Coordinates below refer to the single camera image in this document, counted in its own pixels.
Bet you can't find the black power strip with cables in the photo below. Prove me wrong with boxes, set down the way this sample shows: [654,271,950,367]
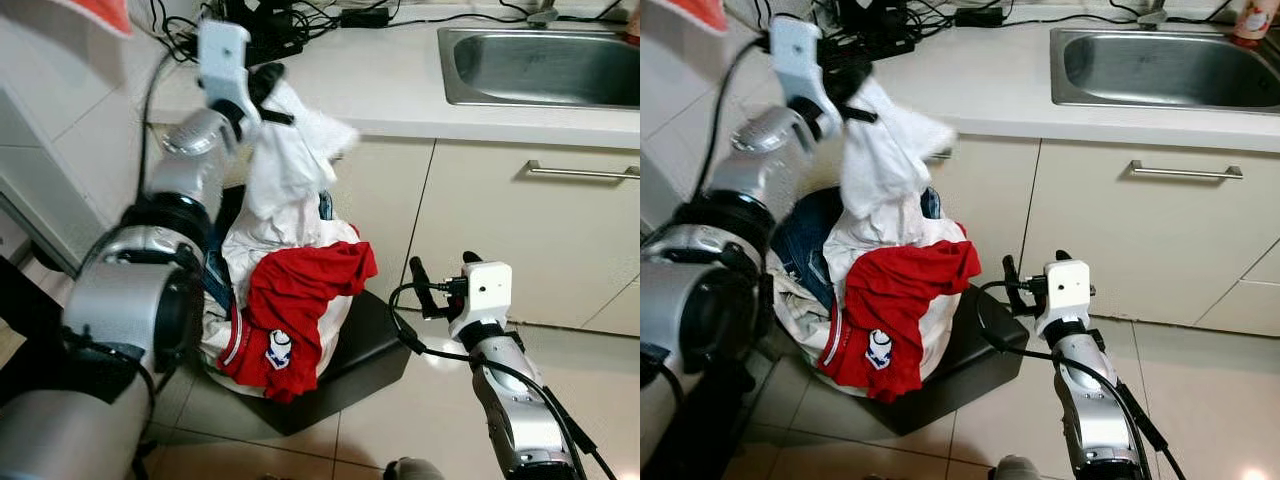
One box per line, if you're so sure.
[150,0,343,67]
[735,0,956,63]

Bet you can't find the red cloth item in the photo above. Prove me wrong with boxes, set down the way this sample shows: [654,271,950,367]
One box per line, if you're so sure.
[664,0,730,35]
[54,0,135,40]

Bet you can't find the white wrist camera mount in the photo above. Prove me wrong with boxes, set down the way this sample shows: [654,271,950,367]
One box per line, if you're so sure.
[769,16,833,113]
[449,261,514,342]
[197,19,252,119]
[1034,259,1094,337]

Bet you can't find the grey robot right foot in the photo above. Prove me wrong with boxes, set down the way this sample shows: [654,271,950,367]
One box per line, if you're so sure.
[384,456,447,480]
[991,454,1042,480]

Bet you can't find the white garment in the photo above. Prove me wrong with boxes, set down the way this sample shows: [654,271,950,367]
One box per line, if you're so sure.
[222,80,362,296]
[822,78,959,291]

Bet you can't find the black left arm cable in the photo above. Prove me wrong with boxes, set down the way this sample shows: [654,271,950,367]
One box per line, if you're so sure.
[690,37,773,203]
[137,48,202,203]

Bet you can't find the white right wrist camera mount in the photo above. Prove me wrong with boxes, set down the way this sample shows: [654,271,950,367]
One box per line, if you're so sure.
[1034,259,1094,337]
[449,261,514,342]

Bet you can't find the silver cabinet handle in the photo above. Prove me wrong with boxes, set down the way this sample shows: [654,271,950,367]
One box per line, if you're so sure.
[525,159,641,185]
[1129,159,1245,183]

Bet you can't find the beige cabinet door with handle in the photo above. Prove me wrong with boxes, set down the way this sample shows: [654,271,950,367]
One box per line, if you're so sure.
[404,139,641,333]
[1019,139,1280,328]

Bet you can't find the red shirt with white print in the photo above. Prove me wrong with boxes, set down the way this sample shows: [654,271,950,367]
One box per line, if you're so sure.
[814,237,984,404]
[217,239,380,405]

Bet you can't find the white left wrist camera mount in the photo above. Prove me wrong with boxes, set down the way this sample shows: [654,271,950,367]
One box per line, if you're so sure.
[197,19,252,119]
[769,16,833,113]

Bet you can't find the blue jeans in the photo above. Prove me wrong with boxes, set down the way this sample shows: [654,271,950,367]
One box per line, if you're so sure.
[200,186,337,313]
[770,185,947,313]

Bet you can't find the stainless steel sink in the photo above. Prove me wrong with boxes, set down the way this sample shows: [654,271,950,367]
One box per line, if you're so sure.
[436,25,641,110]
[1049,26,1280,112]

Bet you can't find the plain beige cabinet door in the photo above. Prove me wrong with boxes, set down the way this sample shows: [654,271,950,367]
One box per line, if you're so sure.
[925,134,1042,293]
[328,134,437,298]

